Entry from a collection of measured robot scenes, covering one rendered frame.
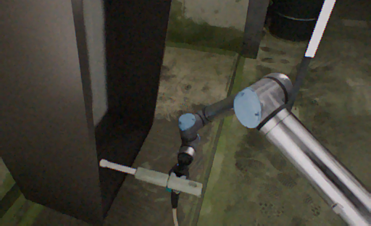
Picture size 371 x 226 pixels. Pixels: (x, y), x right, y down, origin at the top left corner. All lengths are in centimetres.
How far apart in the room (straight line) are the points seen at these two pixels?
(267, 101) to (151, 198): 113
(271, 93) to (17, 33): 66
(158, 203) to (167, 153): 37
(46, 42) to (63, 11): 8
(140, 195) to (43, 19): 140
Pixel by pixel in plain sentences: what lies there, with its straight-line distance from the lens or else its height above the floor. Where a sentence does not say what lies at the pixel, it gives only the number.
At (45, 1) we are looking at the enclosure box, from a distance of 47.
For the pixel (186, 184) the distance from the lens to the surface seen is 116.
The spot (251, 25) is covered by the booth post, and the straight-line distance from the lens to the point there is 277.
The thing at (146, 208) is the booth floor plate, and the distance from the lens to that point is 170.
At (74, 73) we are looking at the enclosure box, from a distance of 52.
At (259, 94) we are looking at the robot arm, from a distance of 80.
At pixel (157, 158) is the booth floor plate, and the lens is 187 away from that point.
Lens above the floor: 157
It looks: 43 degrees down
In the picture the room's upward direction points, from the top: 1 degrees counter-clockwise
